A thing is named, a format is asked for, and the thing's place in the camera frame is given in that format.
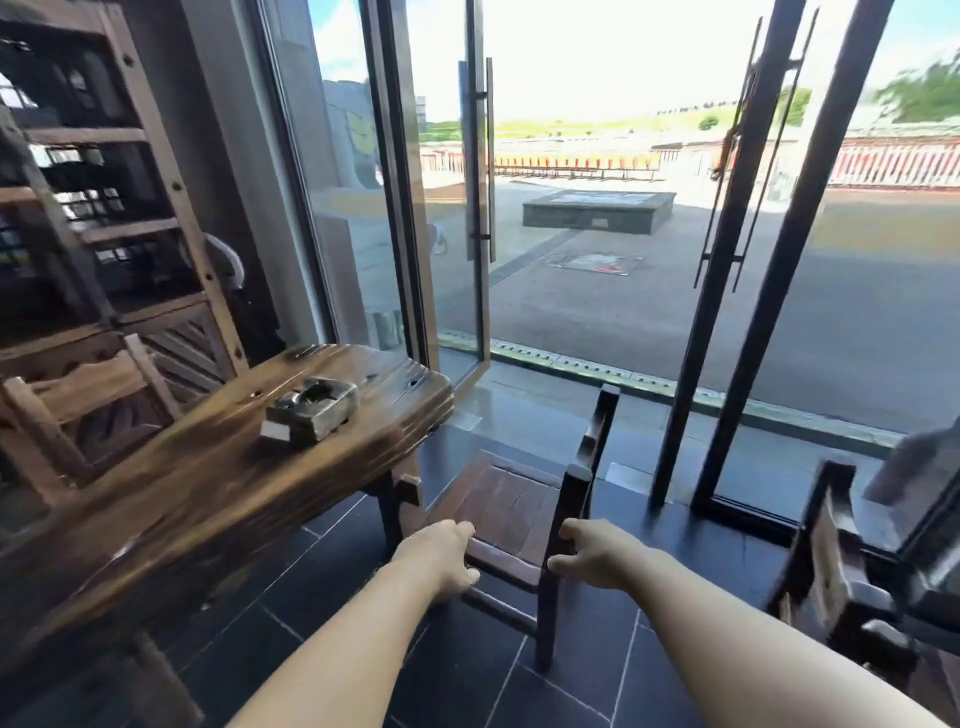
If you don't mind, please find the person's left hand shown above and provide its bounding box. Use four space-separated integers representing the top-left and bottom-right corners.
390 519 482 604

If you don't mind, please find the person's right hand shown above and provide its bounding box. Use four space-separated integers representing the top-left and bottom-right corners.
547 517 658 593

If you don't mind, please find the dark wooden chair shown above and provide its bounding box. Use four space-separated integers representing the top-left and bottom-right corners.
418 384 622 674

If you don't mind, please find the person's left forearm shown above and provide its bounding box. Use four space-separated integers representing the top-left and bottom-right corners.
227 556 430 728

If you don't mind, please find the person's right forearm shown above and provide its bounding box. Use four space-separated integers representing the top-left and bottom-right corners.
636 551 948 728

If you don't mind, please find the square metal ashtray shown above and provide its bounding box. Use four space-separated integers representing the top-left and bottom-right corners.
258 376 360 450

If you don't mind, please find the dark wooden armchair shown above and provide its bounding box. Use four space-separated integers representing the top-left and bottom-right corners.
765 459 960 695

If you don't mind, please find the rustic wooden table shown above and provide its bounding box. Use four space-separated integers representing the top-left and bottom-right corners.
0 343 457 728

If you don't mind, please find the flat ground mat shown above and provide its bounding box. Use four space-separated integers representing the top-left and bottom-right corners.
549 252 645 277

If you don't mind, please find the stone platform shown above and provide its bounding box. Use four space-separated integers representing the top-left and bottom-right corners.
522 189 678 237

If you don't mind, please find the dark wooden table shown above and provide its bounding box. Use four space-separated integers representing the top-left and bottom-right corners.
861 417 960 654

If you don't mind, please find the white rounded object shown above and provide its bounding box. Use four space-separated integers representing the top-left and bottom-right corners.
201 232 246 292

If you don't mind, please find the light wooden chair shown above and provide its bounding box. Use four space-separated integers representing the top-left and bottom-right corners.
0 333 186 513

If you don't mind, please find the red and white fence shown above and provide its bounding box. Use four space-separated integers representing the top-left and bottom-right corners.
420 136 960 190

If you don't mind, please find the wooden lattice shelf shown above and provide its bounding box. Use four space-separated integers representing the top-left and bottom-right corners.
0 0 250 410

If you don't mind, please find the glass door with long handle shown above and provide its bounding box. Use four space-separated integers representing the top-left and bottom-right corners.
648 0 898 520

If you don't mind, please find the glass door with short handle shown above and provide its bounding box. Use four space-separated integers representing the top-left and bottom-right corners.
358 0 498 393

